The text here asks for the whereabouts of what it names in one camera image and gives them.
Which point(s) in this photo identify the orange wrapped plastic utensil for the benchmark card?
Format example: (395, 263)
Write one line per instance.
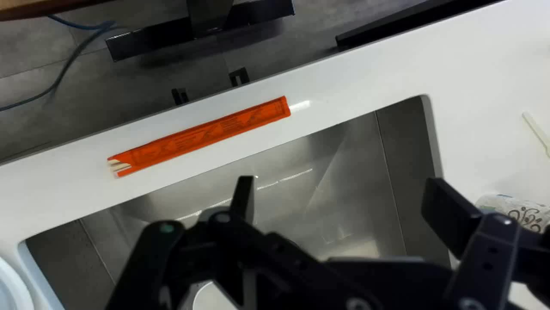
(199, 135)

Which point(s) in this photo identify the wooden board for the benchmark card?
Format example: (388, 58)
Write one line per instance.
(34, 8)

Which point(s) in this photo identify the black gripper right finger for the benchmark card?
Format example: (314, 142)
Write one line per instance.
(491, 253)

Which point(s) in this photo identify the stainless steel sink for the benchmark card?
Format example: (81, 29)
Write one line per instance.
(344, 191)

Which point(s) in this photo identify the patterned paper cup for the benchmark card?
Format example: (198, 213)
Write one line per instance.
(516, 208)

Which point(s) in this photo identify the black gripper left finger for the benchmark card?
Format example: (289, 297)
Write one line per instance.
(172, 259)

